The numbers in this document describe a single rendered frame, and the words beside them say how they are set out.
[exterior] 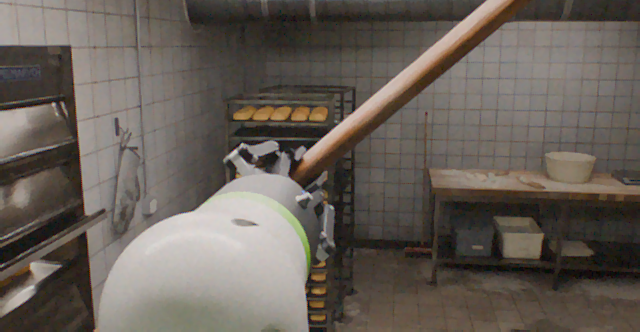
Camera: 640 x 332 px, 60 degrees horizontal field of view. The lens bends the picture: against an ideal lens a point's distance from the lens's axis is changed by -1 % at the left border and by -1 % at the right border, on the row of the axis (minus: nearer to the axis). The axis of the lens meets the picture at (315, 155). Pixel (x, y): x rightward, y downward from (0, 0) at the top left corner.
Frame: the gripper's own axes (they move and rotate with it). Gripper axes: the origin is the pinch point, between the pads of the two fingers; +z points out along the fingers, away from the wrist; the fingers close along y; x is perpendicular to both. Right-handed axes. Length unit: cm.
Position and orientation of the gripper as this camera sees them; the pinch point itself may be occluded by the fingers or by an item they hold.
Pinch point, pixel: (301, 173)
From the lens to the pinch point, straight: 64.0
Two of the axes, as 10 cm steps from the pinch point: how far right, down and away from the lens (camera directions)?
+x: 7.5, -6.3, -2.2
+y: 6.5, 7.6, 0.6
